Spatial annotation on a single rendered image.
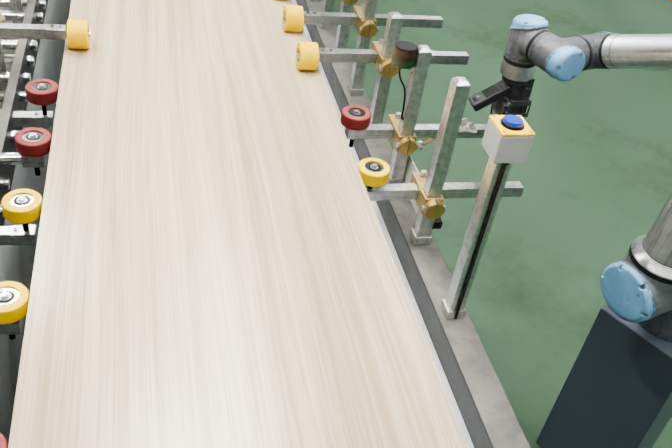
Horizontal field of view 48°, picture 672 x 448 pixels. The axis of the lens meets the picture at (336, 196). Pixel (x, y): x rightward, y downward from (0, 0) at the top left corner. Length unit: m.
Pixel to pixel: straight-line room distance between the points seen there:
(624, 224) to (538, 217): 0.40
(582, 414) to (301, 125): 1.16
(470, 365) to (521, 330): 1.17
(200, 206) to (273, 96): 0.52
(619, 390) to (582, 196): 1.58
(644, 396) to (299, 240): 1.06
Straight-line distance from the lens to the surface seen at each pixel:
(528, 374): 2.74
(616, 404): 2.29
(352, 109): 2.07
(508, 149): 1.50
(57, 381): 1.36
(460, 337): 1.77
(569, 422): 2.43
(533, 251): 3.24
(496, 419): 1.65
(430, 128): 2.14
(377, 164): 1.87
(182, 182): 1.74
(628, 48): 2.01
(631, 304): 1.91
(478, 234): 1.65
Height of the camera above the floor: 1.95
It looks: 37 degrees down
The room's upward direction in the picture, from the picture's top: 10 degrees clockwise
